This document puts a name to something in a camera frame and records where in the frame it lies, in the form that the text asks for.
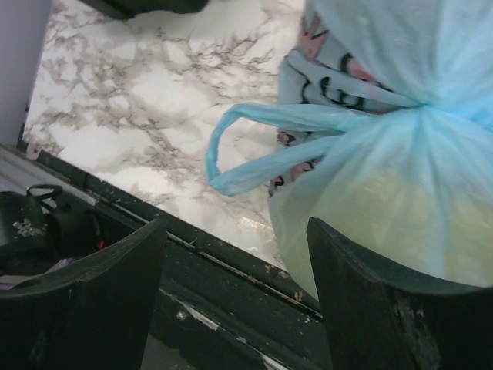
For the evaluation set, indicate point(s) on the black mounting rail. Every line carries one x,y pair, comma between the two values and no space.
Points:
241,292

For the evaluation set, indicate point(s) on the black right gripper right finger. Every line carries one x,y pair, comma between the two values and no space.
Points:
379,314

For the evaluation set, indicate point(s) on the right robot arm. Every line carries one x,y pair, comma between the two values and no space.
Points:
47,229

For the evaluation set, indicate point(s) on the black toolbox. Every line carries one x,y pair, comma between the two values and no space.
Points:
127,9

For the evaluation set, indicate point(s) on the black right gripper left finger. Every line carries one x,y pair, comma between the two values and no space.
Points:
93,314

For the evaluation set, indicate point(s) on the blue printed plastic bag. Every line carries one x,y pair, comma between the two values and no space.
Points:
383,130

